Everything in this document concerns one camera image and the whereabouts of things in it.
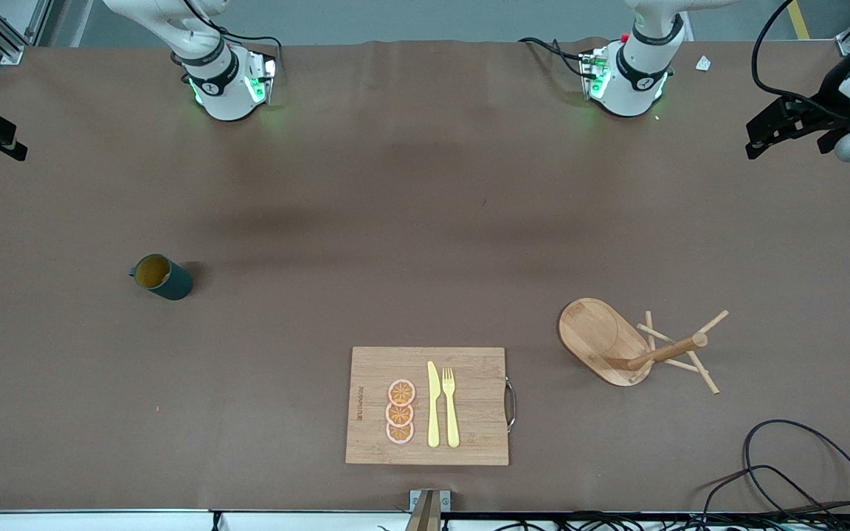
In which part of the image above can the brown table mat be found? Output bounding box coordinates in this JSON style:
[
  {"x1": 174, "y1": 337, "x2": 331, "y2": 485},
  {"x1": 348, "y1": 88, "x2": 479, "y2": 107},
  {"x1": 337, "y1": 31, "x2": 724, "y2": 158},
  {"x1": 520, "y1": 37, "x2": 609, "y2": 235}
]
[{"x1": 0, "y1": 37, "x2": 850, "y2": 513}]

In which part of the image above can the yellow plastic knife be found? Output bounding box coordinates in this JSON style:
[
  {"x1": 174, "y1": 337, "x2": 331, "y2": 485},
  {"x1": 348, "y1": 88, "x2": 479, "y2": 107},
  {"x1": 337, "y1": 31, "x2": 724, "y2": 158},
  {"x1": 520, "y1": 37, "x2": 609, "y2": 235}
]
[{"x1": 426, "y1": 361, "x2": 441, "y2": 448}]

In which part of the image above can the dark green cup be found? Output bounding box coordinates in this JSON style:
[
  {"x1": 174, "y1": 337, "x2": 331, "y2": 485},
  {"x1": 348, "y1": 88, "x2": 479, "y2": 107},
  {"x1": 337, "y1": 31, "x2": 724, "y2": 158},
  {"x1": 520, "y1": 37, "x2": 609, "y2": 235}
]
[{"x1": 128, "y1": 254, "x2": 194, "y2": 301}]

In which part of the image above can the metal bracket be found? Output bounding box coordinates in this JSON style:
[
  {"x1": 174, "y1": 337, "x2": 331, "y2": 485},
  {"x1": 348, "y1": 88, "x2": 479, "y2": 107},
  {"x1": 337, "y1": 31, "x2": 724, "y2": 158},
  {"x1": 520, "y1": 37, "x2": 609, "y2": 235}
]
[{"x1": 404, "y1": 489, "x2": 452, "y2": 531}]

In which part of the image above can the bamboo cutting board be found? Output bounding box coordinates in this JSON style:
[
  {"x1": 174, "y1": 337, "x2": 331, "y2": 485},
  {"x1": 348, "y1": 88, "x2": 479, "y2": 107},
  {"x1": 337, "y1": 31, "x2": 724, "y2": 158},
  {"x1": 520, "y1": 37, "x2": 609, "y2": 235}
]
[{"x1": 345, "y1": 347, "x2": 518, "y2": 467}]

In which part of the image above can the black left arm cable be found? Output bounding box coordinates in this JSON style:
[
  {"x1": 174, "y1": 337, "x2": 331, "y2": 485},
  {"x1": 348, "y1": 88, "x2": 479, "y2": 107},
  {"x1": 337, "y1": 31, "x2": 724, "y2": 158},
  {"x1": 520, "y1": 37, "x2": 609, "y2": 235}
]
[{"x1": 752, "y1": 0, "x2": 850, "y2": 122}]

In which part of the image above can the wooden mug rack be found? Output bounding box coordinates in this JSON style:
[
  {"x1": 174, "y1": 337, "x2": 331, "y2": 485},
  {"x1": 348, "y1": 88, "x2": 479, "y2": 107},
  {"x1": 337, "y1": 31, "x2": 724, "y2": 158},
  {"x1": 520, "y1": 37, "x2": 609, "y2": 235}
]
[{"x1": 559, "y1": 298, "x2": 730, "y2": 395}]

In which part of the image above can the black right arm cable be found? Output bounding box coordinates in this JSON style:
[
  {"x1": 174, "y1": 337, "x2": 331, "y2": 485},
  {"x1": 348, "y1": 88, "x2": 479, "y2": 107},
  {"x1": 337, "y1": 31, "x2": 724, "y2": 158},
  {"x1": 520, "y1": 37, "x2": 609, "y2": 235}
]
[{"x1": 185, "y1": 0, "x2": 283, "y2": 71}]

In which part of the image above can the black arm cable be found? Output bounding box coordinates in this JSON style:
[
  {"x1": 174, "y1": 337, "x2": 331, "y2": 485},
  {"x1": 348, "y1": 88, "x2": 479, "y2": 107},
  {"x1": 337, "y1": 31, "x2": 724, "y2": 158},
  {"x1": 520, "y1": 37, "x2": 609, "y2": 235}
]
[
  {"x1": 752, "y1": 0, "x2": 850, "y2": 122},
  {"x1": 185, "y1": 0, "x2": 283, "y2": 71}
]

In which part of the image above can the black left base cable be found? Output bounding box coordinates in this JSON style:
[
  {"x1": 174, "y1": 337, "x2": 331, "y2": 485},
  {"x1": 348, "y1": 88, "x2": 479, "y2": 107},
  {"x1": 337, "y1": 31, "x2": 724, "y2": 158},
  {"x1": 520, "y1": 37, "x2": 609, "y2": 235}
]
[{"x1": 519, "y1": 37, "x2": 590, "y2": 78}]

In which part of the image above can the yellow plastic fork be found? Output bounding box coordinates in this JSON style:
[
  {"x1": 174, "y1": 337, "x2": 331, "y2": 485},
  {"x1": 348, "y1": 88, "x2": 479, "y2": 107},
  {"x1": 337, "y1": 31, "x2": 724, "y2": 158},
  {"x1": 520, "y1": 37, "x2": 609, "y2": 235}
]
[{"x1": 442, "y1": 367, "x2": 461, "y2": 449}]

